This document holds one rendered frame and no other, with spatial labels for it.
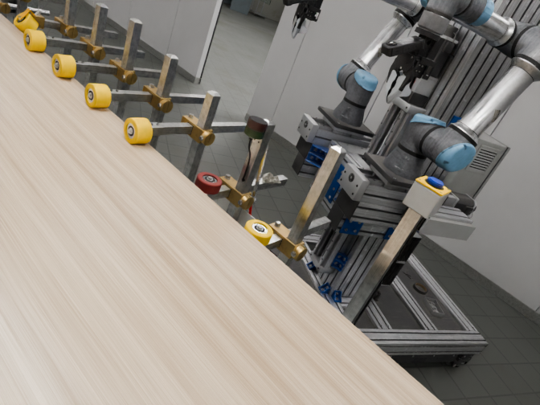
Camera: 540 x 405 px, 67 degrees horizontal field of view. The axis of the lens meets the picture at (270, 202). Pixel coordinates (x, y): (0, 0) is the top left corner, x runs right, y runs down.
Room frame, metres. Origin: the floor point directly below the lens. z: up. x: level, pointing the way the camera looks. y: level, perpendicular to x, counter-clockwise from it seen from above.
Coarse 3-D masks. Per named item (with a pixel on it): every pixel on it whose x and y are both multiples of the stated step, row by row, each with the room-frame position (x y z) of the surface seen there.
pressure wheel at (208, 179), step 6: (198, 174) 1.11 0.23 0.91; (204, 174) 1.13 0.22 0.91; (210, 174) 1.14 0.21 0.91; (198, 180) 1.09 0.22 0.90; (204, 180) 1.09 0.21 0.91; (210, 180) 1.11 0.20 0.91; (216, 180) 1.13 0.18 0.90; (198, 186) 1.08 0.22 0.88; (204, 186) 1.08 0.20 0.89; (210, 186) 1.08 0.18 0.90; (216, 186) 1.09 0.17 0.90; (204, 192) 1.08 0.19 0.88; (210, 192) 1.08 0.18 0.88; (216, 192) 1.10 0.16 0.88
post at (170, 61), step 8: (168, 56) 1.44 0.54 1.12; (176, 56) 1.46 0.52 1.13; (168, 64) 1.44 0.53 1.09; (176, 64) 1.46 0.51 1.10; (168, 72) 1.44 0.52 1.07; (160, 80) 1.45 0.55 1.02; (168, 80) 1.45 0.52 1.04; (160, 88) 1.44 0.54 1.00; (168, 88) 1.45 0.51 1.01; (168, 96) 1.46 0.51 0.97; (152, 112) 1.45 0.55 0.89; (160, 112) 1.45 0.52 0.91; (152, 120) 1.44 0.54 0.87; (160, 120) 1.45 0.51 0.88; (152, 136) 1.44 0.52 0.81; (152, 144) 1.45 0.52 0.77
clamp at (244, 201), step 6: (222, 180) 1.22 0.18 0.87; (228, 180) 1.23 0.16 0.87; (234, 180) 1.25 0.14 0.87; (228, 186) 1.20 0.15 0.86; (234, 186) 1.20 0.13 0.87; (234, 192) 1.18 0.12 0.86; (228, 198) 1.19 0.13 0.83; (234, 198) 1.18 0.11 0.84; (240, 198) 1.17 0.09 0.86; (246, 198) 1.17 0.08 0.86; (252, 198) 1.19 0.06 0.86; (234, 204) 1.17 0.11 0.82; (240, 204) 1.16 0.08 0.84; (246, 204) 1.17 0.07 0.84
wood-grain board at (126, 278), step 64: (0, 64) 1.29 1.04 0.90; (0, 128) 0.92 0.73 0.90; (64, 128) 1.06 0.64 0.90; (0, 192) 0.68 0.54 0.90; (64, 192) 0.77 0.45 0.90; (128, 192) 0.88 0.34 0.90; (192, 192) 1.01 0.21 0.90; (0, 256) 0.52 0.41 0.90; (64, 256) 0.59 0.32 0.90; (128, 256) 0.66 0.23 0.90; (192, 256) 0.74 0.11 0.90; (256, 256) 0.84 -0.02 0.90; (0, 320) 0.41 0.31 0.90; (64, 320) 0.46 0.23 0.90; (128, 320) 0.51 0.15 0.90; (192, 320) 0.57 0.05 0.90; (256, 320) 0.64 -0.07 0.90; (320, 320) 0.72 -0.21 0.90; (0, 384) 0.32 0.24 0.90; (64, 384) 0.36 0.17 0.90; (128, 384) 0.40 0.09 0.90; (192, 384) 0.44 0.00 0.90; (256, 384) 0.49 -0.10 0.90; (320, 384) 0.55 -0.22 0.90; (384, 384) 0.61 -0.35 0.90
